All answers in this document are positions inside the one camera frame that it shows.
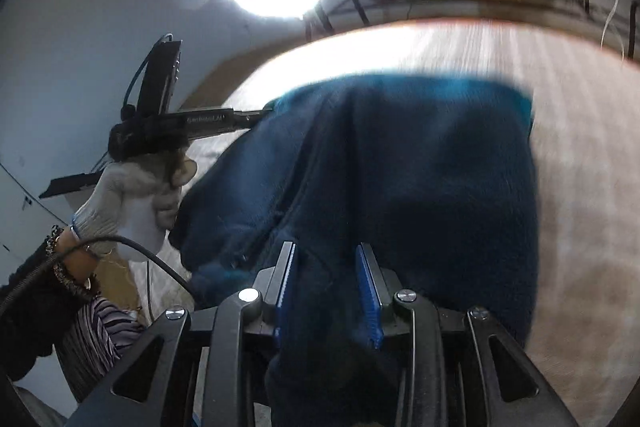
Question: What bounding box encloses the person's left forearm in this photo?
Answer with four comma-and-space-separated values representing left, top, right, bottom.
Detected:
0, 224, 108, 383

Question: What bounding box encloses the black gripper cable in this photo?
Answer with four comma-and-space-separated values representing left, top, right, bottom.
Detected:
0, 234, 201, 315

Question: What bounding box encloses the person's left hand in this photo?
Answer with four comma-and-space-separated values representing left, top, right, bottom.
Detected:
70, 144, 198, 263

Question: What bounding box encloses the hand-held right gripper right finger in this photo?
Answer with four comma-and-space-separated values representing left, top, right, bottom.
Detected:
354, 244, 581, 427

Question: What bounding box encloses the teal plaid fleece jacket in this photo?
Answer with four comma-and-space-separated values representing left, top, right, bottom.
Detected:
167, 74, 541, 427

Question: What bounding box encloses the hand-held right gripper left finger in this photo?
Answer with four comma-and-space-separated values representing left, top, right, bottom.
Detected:
65, 241, 301, 427

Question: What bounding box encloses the ring light tripod stand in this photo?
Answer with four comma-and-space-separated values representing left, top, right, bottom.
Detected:
300, 4, 333, 42

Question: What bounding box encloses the black metal clothes rack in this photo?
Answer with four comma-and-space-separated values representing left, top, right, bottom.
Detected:
300, 0, 640, 60

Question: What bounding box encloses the zebra striped garment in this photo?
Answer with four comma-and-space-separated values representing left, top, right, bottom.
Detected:
55, 297, 148, 403

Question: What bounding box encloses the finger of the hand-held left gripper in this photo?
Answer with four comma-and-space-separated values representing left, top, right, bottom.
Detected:
234, 104, 276, 131

